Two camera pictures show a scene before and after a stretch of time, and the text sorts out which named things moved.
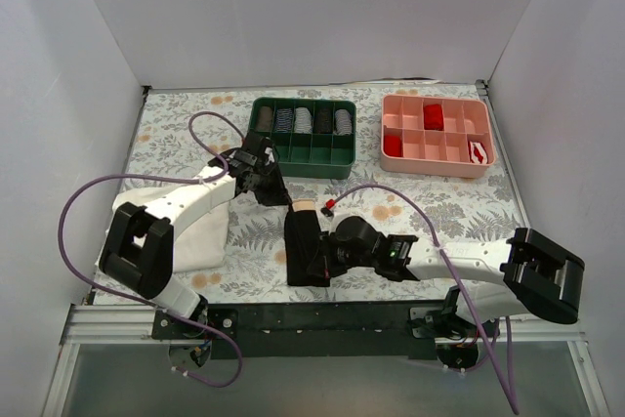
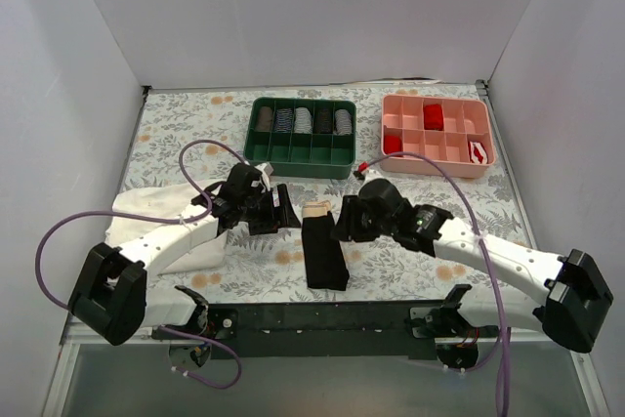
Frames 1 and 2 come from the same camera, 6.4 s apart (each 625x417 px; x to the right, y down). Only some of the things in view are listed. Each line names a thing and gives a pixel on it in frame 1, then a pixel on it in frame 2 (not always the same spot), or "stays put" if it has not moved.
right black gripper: [323, 255] -> [355, 220]
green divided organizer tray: [315, 138] stays put
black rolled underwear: [323, 122] stays put
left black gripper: [264, 179] -> [271, 212]
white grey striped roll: [303, 120] stays put
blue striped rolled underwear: [284, 120] stays put
